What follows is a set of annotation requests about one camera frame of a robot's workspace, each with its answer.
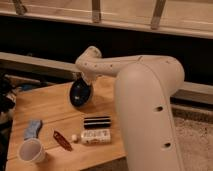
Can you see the brown red oblong object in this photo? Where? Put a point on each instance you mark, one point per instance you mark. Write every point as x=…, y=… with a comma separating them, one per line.
x=62, y=141

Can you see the wooden railing shelf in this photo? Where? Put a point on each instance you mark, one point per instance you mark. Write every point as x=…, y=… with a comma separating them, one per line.
x=178, y=17

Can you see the white labelled bottle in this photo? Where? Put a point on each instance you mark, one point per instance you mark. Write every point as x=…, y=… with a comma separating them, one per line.
x=92, y=136

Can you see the white plastic cup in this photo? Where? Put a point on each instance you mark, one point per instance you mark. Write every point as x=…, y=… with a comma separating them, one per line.
x=31, y=151

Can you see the black white striped box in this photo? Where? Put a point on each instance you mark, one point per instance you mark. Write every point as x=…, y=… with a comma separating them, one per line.
x=97, y=122

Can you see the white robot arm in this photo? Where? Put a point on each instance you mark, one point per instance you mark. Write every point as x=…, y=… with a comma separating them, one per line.
x=143, y=87

